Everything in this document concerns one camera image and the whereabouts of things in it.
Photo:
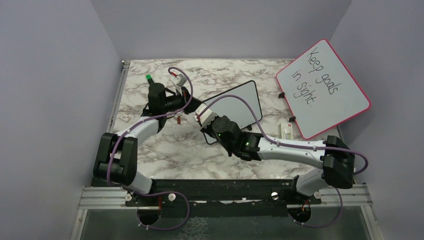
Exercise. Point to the pink framed written whiteboard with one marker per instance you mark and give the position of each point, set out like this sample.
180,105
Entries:
320,91

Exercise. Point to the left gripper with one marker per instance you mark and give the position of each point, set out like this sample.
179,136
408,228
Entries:
192,105

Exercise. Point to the small white tag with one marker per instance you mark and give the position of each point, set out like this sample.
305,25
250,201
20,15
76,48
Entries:
124,117

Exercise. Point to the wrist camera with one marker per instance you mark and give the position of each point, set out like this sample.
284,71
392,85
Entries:
179,80
204,116

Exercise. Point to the white whiteboard eraser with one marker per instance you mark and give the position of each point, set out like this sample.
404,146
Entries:
286,131

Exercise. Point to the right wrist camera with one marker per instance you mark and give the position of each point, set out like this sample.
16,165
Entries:
204,116

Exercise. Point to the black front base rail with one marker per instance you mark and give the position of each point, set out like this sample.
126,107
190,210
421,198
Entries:
180,198

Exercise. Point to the green highlighter pen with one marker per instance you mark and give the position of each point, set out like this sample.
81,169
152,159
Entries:
149,79

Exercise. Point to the aluminium frame rail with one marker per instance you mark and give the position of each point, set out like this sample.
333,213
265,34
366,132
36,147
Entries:
81,215

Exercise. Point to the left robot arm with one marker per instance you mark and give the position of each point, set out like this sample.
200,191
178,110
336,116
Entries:
117,154

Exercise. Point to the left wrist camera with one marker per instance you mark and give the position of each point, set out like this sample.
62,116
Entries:
179,80

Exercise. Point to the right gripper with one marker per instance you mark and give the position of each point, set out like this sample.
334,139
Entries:
207,129

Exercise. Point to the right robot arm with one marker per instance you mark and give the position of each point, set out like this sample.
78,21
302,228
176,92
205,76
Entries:
332,160

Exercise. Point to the black framed small whiteboard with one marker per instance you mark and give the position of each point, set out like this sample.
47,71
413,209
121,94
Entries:
234,108

